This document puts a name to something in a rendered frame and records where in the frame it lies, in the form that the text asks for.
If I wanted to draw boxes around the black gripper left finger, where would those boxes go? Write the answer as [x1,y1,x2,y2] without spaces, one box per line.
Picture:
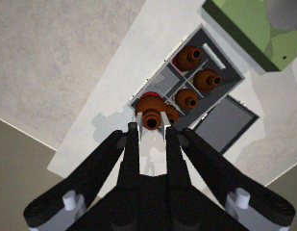
[23,113,143,231]

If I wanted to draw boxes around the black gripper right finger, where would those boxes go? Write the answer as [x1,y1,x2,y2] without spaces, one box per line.
[161,112,296,231]

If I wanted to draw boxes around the grey divided crate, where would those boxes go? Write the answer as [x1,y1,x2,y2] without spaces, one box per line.
[128,37,232,131]

